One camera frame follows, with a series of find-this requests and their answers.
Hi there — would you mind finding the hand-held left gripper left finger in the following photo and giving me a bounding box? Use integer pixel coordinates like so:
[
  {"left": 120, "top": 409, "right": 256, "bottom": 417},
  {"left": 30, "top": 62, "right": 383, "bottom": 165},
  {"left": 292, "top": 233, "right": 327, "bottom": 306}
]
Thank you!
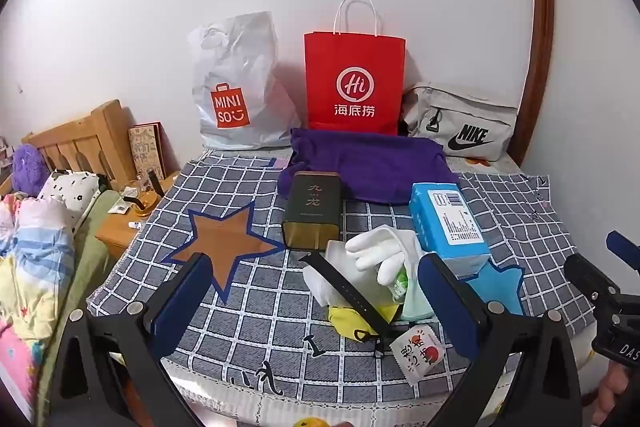
[{"left": 50, "top": 252, "right": 216, "bottom": 427}]

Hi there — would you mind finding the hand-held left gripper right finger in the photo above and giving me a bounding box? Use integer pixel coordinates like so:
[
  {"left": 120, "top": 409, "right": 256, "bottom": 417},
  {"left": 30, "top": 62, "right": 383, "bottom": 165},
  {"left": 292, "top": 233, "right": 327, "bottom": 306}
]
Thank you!
[{"left": 417, "top": 252, "right": 586, "bottom": 427}]

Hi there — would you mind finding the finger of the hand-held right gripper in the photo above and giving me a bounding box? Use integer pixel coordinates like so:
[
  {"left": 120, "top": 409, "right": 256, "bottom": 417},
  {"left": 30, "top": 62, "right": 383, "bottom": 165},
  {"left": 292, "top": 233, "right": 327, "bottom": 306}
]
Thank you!
[
  {"left": 564, "top": 253, "right": 626, "bottom": 308},
  {"left": 606, "top": 231, "right": 640, "bottom": 265}
]

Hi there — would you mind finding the light green cloth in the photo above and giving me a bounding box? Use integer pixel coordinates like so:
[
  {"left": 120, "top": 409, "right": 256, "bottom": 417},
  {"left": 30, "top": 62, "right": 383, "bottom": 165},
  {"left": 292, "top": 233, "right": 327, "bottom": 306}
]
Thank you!
[{"left": 400, "top": 257, "right": 436, "bottom": 320}]

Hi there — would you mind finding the green snack packet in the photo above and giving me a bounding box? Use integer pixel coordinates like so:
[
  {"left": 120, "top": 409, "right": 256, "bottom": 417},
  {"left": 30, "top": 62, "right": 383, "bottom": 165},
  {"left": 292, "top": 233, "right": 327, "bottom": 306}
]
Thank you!
[{"left": 390, "top": 272, "right": 413, "bottom": 303}]

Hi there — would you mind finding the white glove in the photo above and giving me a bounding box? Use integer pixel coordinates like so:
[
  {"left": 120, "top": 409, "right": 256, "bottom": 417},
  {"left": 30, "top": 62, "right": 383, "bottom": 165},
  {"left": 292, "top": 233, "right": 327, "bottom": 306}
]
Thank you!
[{"left": 345, "top": 227, "right": 431, "bottom": 288}]

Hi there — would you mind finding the yellow pouch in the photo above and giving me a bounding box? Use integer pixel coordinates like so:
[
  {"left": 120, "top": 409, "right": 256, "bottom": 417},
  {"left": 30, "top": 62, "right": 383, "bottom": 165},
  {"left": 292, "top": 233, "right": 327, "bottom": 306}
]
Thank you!
[{"left": 327, "top": 302, "right": 401, "bottom": 343}]

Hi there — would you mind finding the black strap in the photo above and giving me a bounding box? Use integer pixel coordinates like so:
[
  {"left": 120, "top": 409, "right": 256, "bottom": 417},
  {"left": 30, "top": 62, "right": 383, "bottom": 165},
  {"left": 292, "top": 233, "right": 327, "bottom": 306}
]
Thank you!
[{"left": 298, "top": 252, "right": 396, "bottom": 358}]

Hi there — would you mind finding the purple towel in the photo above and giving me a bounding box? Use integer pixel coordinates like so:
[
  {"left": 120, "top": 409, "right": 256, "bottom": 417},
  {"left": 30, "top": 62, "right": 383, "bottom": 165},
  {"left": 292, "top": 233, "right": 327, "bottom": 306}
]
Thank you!
[{"left": 276, "top": 127, "right": 461, "bottom": 206}]

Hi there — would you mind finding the person's right hand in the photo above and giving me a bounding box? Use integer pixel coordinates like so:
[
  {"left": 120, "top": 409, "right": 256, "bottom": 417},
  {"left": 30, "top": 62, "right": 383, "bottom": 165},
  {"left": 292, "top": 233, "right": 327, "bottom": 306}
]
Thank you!
[{"left": 590, "top": 367, "right": 640, "bottom": 427}]

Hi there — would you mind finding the small white red sachet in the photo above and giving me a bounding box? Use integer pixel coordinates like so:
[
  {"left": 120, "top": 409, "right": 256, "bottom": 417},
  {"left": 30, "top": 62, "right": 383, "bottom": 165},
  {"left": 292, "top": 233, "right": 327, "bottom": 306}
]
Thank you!
[{"left": 390, "top": 326, "right": 443, "bottom": 375}]

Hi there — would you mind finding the blue tissue pack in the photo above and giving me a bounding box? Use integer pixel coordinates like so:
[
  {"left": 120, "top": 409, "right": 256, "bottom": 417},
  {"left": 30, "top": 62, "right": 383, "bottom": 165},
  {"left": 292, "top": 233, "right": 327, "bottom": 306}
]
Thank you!
[{"left": 409, "top": 182, "right": 492, "bottom": 278}]

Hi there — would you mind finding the wooden nightstand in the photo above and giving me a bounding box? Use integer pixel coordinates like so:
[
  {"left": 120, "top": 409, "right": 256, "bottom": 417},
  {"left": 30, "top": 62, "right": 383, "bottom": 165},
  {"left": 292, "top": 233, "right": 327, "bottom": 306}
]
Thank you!
[{"left": 95, "top": 169, "right": 181, "bottom": 263}]

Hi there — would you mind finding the amber glass dish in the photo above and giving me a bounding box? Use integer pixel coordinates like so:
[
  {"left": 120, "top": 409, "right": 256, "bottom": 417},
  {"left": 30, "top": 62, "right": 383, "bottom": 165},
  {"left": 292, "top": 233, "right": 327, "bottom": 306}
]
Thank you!
[{"left": 131, "top": 192, "right": 157, "bottom": 219}]

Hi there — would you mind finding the green bed sheet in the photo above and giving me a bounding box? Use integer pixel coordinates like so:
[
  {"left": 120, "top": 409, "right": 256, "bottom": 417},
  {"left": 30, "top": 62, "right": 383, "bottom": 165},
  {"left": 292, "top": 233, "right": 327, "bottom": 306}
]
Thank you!
[{"left": 37, "top": 189, "right": 123, "bottom": 427}]

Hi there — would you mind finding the grey checked cloth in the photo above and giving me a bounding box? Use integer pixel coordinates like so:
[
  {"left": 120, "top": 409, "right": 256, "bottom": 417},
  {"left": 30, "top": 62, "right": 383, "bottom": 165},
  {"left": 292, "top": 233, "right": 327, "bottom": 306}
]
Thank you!
[{"left": 85, "top": 151, "right": 601, "bottom": 427}]

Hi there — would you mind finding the colourful quilt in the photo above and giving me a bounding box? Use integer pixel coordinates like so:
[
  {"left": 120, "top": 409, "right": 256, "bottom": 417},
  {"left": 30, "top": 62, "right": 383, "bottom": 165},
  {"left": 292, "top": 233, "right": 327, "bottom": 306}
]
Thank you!
[{"left": 0, "top": 194, "right": 76, "bottom": 408}]

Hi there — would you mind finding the patterned book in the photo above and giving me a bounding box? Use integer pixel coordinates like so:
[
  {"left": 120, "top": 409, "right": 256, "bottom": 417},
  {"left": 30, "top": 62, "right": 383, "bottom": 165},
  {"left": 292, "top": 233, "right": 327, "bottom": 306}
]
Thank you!
[{"left": 128, "top": 122, "right": 167, "bottom": 182}]

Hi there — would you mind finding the white dotted pillow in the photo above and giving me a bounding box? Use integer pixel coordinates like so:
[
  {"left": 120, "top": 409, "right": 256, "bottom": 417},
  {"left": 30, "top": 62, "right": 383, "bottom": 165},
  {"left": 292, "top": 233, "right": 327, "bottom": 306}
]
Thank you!
[{"left": 37, "top": 171, "right": 101, "bottom": 228}]

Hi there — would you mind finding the dark green tin box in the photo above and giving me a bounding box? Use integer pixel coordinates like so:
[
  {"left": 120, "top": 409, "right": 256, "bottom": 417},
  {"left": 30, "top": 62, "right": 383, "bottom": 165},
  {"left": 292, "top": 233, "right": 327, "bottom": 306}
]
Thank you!
[{"left": 281, "top": 172, "right": 343, "bottom": 253}]

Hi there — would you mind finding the wooden headboard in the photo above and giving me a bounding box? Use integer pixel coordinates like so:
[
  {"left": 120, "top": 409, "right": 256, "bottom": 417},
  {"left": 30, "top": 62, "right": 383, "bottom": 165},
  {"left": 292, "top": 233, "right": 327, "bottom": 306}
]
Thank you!
[{"left": 21, "top": 99, "right": 138, "bottom": 192}]

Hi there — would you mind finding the grey waist bag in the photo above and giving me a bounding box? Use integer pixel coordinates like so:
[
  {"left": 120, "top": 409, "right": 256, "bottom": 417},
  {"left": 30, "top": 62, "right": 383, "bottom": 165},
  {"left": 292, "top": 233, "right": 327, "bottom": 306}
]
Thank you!
[{"left": 402, "top": 83, "right": 518, "bottom": 162}]

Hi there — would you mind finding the purple plush toy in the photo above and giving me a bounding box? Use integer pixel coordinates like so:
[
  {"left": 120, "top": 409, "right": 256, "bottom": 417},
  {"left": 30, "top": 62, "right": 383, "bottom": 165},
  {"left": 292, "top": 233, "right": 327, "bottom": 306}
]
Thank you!
[{"left": 11, "top": 144, "right": 51, "bottom": 196}]

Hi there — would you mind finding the white plastic shopping bag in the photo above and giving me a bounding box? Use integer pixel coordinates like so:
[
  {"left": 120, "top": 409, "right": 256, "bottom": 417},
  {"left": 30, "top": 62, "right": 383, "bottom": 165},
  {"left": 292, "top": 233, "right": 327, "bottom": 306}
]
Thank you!
[{"left": 187, "top": 11, "right": 303, "bottom": 152}]

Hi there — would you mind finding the red paper bag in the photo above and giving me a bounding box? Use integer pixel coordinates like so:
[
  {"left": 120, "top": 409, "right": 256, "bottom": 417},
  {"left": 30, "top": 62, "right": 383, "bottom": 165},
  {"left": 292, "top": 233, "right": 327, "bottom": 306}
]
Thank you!
[{"left": 304, "top": 0, "right": 407, "bottom": 136}]

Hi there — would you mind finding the wooden door frame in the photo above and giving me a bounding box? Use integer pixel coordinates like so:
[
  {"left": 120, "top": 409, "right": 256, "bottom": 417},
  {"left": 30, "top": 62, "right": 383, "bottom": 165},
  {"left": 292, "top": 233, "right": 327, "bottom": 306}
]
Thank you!
[{"left": 505, "top": 0, "right": 556, "bottom": 168}]

